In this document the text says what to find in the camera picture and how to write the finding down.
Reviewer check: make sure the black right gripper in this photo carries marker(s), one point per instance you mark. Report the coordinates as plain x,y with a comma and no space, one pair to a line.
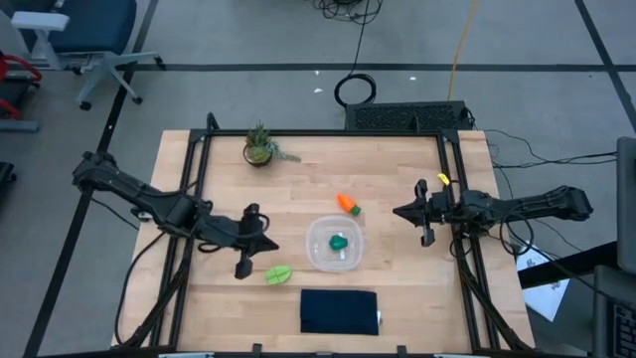
432,209

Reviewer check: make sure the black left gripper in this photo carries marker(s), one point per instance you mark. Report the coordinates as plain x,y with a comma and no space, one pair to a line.
233,231

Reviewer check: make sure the lime green toy lettuce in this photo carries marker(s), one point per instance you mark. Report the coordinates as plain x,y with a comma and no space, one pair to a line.
278,275

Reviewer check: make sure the orange toy carrot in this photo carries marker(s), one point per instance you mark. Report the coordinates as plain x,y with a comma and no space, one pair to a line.
346,202

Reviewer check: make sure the dark green toy pepper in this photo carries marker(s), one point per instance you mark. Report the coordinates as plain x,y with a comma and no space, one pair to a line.
338,242

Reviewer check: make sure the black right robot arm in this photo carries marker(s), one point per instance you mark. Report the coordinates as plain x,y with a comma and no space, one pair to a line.
526,205

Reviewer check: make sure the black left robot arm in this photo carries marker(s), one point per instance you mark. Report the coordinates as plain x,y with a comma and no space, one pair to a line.
149,201

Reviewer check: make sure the clear plastic tupperware container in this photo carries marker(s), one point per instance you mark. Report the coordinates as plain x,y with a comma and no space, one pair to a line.
318,258

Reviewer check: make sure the yellow tag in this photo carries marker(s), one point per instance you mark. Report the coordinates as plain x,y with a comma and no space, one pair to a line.
443,179

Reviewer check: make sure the potted succulent plant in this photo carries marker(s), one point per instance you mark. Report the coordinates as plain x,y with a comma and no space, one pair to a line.
258,151

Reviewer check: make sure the black perforated computer case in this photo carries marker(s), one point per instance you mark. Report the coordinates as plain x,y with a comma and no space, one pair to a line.
407,117

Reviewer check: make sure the dark blue folded cloth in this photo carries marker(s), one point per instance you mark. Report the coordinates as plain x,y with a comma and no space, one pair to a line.
338,312

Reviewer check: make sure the white paper sheet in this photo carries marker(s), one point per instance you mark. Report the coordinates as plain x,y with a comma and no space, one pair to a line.
541,293

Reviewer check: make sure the black keyboard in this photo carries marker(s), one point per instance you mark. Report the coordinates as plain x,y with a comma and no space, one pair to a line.
625,328

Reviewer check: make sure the blue office chair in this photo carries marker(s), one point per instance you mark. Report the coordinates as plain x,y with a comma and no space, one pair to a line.
94,30

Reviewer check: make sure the red frame object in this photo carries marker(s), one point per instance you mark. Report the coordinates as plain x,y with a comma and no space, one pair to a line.
20,64

